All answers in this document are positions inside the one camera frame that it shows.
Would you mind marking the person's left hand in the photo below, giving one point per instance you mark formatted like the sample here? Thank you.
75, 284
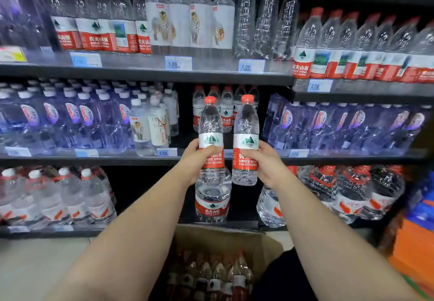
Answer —
190, 165

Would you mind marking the person's right hand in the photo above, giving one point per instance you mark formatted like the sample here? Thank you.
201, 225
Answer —
271, 168

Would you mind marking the person's left thumb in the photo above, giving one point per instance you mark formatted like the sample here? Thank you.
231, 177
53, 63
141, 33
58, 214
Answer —
213, 151

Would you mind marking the person's right thumb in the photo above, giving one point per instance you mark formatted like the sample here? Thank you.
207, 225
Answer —
250, 153

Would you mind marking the small red-capped water bottle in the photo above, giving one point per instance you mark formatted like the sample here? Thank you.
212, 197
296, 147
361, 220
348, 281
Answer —
211, 124
246, 124

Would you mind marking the person's left forearm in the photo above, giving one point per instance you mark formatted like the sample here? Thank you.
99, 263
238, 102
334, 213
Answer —
135, 236

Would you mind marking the person's right forearm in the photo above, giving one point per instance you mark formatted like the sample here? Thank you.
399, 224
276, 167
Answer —
325, 243

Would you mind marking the blue price tag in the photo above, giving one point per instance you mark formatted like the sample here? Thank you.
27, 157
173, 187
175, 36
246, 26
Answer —
17, 151
178, 63
298, 153
320, 85
251, 66
228, 153
166, 152
86, 153
85, 59

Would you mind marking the small red-capped shelf bottle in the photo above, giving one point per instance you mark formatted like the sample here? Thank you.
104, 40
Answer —
197, 107
214, 91
255, 92
226, 114
238, 96

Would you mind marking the large red-label water bottle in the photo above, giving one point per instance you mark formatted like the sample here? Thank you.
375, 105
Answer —
213, 202

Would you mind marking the small tiger-label bottle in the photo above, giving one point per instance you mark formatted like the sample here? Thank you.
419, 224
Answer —
140, 128
159, 124
172, 111

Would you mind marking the brown cardboard box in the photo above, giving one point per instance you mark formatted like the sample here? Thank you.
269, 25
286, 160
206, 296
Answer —
251, 239

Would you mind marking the row of blue oval-label bottles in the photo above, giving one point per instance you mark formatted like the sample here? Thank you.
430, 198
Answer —
339, 124

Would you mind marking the group of bottles in carton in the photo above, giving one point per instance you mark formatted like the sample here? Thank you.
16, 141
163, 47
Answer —
213, 277

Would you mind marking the row of tiger-label white bottles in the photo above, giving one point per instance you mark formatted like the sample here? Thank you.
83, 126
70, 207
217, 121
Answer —
190, 23

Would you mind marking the clear patterned water bottle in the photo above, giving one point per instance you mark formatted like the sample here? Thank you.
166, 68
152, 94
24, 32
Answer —
286, 26
266, 23
244, 23

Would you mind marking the person's dark clothing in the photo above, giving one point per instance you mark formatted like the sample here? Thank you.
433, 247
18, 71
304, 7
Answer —
288, 280

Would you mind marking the group of blue oval-label bottles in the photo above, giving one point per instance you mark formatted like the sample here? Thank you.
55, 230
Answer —
67, 118

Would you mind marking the row of red-capped mountain-label bottles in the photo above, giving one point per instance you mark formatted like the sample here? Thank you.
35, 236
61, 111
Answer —
366, 53

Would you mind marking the group of large white-capped bottles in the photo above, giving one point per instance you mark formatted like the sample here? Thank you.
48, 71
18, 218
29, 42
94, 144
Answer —
57, 195

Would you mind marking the row of tall red-label bottles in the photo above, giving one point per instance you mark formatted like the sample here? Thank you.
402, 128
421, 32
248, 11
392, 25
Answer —
98, 23

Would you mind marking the stack of blue packages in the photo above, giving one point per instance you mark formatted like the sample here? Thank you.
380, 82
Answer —
423, 202

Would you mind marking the stack of orange packages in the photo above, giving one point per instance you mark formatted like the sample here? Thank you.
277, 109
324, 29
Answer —
415, 250

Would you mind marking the yellow price tag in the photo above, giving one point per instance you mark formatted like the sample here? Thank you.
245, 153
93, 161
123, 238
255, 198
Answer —
12, 54

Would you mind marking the row of purple-tinted clear bottles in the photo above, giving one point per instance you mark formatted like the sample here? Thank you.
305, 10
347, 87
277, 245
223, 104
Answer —
20, 13

